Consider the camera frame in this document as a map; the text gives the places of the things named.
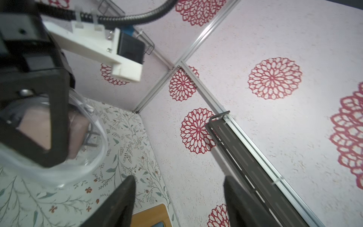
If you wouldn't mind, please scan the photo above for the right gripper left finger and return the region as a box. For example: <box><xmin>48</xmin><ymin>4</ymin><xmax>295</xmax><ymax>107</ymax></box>
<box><xmin>80</xmin><ymin>176</ymin><xmax>136</xmax><ymax>227</ymax></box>

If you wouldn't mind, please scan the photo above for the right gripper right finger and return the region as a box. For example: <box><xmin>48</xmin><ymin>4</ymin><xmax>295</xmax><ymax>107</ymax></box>
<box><xmin>224</xmin><ymin>176</ymin><xmax>279</xmax><ymax>227</ymax></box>

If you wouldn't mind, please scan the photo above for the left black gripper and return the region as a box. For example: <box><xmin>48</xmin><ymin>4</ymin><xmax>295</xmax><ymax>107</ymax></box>
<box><xmin>1</xmin><ymin>1</ymin><xmax>75</xmax><ymax>167</ymax></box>

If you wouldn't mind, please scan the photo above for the pink charger cube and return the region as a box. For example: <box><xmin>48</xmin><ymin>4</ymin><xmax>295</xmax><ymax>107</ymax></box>
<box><xmin>17</xmin><ymin>105</ymin><xmax>90</xmax><ymax>159</ymax></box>

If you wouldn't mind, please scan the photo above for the clear oval zip pouch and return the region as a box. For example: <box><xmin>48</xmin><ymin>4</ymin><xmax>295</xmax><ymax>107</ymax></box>
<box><xmin>1</xmin><ymin>89</ymin><xmax>108</xmax><ymax>187</ymax></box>

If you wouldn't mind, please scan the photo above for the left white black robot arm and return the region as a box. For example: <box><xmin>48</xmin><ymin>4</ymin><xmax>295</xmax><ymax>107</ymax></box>
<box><xmin>1</xmin><ymin>1</ymin><xmax>177</xmax><ymax>168</ymax></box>

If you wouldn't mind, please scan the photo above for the white wooden-top tissue box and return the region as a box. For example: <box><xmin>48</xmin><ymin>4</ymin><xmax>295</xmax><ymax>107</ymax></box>
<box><xmin>130</xmin><ymin>203</ymin><xmax>173</xmax><ymax>227</ymax></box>

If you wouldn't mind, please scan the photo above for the grey wall shelf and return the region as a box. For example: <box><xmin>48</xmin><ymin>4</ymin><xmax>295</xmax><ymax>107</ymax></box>
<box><xmin>205</xmin><ymin>112</ymin><xmax>308</xmax><ymax>227</ymax></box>

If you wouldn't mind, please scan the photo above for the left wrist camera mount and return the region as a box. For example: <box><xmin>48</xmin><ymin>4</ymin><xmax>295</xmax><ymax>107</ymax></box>
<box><xmin>43</xmin><ymin>21</ymin><xmax>142</xmax><ymax>82</ymax></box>

